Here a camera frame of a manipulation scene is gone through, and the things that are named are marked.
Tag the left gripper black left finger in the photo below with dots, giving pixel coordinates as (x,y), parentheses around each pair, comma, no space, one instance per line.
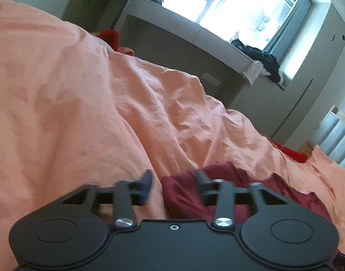
(126,194)

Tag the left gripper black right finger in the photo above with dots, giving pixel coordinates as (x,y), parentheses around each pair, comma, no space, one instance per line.
(219,193)

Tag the dark clothes pile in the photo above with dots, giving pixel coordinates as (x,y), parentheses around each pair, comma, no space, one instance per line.
(271,66)

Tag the orange duvet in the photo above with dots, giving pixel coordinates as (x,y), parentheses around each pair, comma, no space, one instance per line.
(72,113)

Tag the grey padded headboard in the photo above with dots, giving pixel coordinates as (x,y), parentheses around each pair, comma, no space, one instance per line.
(330,136)

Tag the white garment hanging off bench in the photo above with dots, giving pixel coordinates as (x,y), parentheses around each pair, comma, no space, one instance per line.
(253,72)

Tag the tall grey closet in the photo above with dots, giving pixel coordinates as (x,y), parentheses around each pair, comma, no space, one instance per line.
(277,111)

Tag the red plush object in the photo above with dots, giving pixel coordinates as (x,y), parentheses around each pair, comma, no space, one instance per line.
(109,38)

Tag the grey window bench cabinet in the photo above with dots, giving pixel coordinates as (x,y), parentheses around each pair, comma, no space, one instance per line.
(167,39)

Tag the right light blue curtain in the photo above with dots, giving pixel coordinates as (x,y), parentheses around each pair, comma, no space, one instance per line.
(283,38)

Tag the grey open wardrobe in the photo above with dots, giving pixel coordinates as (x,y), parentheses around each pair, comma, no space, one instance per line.
(99,2)

